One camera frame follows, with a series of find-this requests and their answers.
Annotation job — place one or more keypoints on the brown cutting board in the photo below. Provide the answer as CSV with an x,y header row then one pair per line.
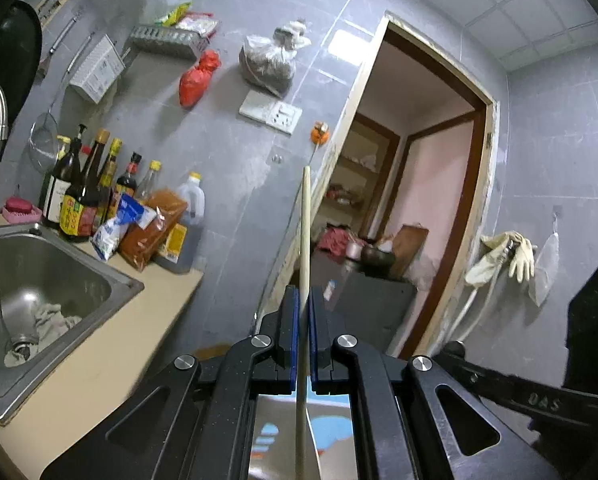
x,y
409,250

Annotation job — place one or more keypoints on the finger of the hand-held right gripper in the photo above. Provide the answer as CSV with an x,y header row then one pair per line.
x,y
504,390

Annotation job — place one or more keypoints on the green yellow packet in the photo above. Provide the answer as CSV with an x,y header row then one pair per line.
x,y
176,12

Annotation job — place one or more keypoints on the grey rag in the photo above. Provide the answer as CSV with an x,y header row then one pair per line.
x,y
54,317

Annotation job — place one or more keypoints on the large dark oil jug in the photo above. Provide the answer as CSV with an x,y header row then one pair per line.
x,y
189,210

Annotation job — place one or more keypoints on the red plastic bag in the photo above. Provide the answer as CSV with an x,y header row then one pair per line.
x,y
196,80

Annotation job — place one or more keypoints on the small yellow cap bottle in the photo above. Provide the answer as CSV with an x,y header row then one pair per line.
x,y
63,142

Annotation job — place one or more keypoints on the grey wall rack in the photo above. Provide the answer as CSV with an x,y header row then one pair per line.
x,y
166,40

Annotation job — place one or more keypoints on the hanging metal peeler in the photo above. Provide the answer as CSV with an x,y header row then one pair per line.
x,y
54,50

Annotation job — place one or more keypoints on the steel sink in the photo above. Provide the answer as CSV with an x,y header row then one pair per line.
x,y
54,270

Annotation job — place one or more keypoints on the door frame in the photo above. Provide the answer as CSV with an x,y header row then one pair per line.
x,y
471,210

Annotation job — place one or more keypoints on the orange spice bag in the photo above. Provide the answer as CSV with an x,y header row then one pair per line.
x,y
151,230

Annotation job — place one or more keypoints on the red cap soy sauce bottle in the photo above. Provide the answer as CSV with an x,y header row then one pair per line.
x,y
129,175

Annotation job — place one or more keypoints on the mesh strainer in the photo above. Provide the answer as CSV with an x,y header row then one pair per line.
x,y
44,135

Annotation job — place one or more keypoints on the white wall switch panel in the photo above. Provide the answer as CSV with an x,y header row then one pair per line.
x,y
271,112

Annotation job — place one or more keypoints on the cream rubber glove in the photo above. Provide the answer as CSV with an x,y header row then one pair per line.
x,y
521,260
489,260

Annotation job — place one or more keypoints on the slim yellow cap sauce bottle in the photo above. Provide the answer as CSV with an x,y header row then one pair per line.
x,y
110,170

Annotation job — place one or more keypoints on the clear yellow cap bottle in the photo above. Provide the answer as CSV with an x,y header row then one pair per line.
x,y
149,180

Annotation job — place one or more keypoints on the wooden chopstick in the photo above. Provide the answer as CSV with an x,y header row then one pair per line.
x,y
305,235

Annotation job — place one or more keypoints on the clear bag dark contents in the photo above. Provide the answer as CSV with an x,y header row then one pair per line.
x,y
271,62

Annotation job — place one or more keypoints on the black wok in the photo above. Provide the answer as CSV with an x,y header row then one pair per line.
x,y
9,45

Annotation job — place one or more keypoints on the dark pump cap bottle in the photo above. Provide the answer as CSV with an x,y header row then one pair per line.
x,y
61,185

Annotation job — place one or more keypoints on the dark metal bowl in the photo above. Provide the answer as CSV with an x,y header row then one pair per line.
x,y
376,255

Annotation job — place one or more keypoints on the wooden shelf unit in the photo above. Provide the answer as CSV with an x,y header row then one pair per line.
x,y
374,132

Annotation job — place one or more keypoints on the steel tray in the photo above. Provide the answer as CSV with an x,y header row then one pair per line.
x,y
274,435

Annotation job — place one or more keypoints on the white red packet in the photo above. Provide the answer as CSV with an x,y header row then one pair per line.
x,y
199,22

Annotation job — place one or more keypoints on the pink soap dish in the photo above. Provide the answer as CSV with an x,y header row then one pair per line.
x,y
19,207

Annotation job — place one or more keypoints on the grey cabinet with pots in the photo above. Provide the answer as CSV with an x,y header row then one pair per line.
x,y
359,305

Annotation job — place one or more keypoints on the orange wall hook ornament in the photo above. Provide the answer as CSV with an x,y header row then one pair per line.
x,y
321,133

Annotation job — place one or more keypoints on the red cloth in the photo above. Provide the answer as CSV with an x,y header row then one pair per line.
x,y
336,240

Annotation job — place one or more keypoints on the blue white bag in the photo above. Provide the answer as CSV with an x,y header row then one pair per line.
x,y
116,230

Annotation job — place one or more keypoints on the small steel pot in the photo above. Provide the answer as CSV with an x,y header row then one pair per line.
x,y
354,250

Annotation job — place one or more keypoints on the white labelled wall basket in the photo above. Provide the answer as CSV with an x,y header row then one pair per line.
x,y
96,67

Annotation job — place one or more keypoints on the dark sauce bottle yellow label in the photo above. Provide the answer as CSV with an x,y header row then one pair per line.
x,y
81,200

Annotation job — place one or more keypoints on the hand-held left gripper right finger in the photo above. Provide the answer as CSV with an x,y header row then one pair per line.
x,y
315,340

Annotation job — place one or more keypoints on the clear hanging plastic bag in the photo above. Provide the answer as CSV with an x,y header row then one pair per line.
x,y
546,270

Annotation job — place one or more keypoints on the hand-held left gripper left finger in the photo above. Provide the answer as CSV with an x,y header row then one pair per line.
x,y
293,340

